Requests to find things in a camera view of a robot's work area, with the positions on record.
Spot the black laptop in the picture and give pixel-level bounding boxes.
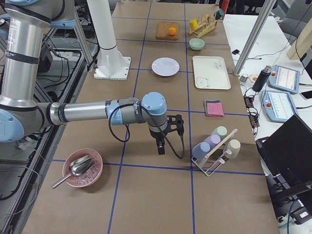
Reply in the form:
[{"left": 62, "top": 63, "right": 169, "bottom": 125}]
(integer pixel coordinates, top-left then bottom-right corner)
[{"left": 255, "top": 114, "right": 312, "bottom": 203}]

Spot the black water bottle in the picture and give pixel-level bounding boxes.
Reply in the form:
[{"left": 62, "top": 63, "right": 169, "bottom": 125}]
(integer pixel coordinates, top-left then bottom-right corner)
[{"left": 252, "top": 65, "right": 272, "bottom": 93}]

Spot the teach pendant tablet near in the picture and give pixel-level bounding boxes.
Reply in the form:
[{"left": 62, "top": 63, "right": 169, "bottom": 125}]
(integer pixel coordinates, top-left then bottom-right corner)
[{"left": 261, "top": 90, "right": 298, "bottom": 123}]

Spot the dark green mug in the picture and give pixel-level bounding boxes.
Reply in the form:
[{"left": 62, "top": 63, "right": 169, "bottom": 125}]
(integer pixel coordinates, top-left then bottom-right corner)
[{"left": 214, "top": 9, "right": 225, "bottom": 20}]

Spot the blue tumbler cup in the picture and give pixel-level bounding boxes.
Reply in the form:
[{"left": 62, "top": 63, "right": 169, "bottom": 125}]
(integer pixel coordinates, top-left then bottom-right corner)
[{"left": 192, "top": 142, "right": 211, "bottom": 159}]

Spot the mint green bowl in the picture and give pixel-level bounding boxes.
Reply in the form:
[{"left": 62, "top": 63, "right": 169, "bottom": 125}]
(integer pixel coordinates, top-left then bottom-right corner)
[{"left": 189, "top": 38, "right": 205, "bottom": 51}]

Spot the purple tumbler cup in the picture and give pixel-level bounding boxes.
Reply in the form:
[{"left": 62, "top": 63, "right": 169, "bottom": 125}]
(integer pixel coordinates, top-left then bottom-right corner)
[{"left": 204, "top": 134, "right": 221, "bottom": 149}]

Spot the pink and grey cloth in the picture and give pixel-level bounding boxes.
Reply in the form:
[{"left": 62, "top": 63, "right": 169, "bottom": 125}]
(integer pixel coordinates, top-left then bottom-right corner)
[{"left": 203, "top": 99, "right": 224, "bottom": 117}]

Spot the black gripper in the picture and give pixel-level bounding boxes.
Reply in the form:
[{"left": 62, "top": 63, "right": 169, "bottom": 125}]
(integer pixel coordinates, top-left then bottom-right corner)
[{"left": 149, "top": 126, "right": 167, "bottom": 155}]

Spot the wooden dish rack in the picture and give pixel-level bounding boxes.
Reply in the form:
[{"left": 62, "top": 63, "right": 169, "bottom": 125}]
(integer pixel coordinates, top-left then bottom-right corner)
[{"left": 188, "top": 7, "right": 218, "bottom": 38}]

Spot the fried egg toy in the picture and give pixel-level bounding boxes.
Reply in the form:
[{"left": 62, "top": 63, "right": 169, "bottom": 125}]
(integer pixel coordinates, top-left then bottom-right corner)
[{"left": 249, "top": 76, "right": 257, "bottom": 82}]

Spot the beige tumbler cup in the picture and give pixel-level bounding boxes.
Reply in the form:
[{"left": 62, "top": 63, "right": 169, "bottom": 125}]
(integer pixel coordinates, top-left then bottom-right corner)
[{"left": 224, "top": 139, "right": 241, "bottom": 159}]

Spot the green tumbler cup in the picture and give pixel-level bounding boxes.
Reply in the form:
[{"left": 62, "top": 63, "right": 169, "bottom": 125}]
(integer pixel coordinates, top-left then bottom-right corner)
[{"left": 211, "top": 126, "right": 228, "bottom": 139}]

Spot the white round plate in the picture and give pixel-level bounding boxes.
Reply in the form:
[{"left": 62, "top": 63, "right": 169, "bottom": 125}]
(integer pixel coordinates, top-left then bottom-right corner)
[{"left": 151, "top": 58, "right": 180, "bottom": 77}]

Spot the metal scoop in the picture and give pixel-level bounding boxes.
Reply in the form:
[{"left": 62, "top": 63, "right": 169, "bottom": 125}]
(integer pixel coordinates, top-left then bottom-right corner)
[{"left": 51, "top": 155, "right": 94, "bottom": 189}]

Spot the aluminium frame post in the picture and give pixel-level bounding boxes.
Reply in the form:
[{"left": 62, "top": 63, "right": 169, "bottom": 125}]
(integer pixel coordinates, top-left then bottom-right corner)
[{"left": 233, "top": 0, "right": 276, "bottom": 76}]

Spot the teach pendant tablet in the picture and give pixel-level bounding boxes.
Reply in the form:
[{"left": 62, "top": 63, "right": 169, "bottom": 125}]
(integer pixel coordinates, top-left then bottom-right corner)
[
  {"left": 268, "top": 65, "right": 300, "bottom": 94},
  {"left": 261, "top": 90, "right": 298, "bottom": 123}
]

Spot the teach pendant tablet far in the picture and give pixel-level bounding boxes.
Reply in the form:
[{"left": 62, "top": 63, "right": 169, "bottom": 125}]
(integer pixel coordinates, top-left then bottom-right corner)
[{"left": 268, "top": 65, "right": 300, "bottom": 94}]

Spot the pink bowl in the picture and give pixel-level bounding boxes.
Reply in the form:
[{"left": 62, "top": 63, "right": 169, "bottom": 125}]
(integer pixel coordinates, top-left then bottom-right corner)
[{"left": 62, "top": 149, "right": 103, "bottom": 188}]

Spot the wooden tray board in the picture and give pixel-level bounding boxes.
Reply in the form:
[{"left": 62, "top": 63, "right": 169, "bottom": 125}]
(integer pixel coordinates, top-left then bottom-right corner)
[{"left": 156, "top": 21, "right": 180, "bottom": 40}]

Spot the black power strip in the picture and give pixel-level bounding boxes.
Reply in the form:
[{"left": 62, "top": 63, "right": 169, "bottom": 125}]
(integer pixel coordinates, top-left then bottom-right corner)
[{"left": 244, "top": 96, "right": 259, "bottom": 128}]

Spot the white wire cup rack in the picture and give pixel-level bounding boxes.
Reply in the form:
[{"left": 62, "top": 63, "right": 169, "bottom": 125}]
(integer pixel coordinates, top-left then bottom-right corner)
[{"left": 191, "top": 129, "right": 237, "bottom": 176}]

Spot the small black device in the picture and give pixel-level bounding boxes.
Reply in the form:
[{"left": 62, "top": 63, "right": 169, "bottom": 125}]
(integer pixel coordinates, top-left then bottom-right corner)
[{"left": 232, "top": 49, "right": 240, "bottom": 55}]

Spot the cream bear tray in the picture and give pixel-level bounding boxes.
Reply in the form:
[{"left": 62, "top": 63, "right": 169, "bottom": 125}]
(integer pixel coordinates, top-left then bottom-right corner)
[{"left": 192, "top": 56, "right": 231, "bottom": 90}]

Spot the orange fruit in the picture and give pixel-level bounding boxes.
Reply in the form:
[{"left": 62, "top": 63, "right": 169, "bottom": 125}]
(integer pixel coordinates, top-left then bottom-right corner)
[{"left": 168, "top": 27, "right": 176, "bottom": 36}]

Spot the yellow plastic cup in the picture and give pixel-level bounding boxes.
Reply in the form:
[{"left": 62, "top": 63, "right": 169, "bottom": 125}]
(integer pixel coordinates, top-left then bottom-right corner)
[{"left": 189, "top": 19, "right": 199, "bottom": 30}]

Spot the small metal cup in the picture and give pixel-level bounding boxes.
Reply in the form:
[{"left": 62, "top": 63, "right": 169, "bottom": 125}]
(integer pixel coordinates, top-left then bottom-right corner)
[{"left": 239, "top": 74, "right": 249, "bottom": 83}]

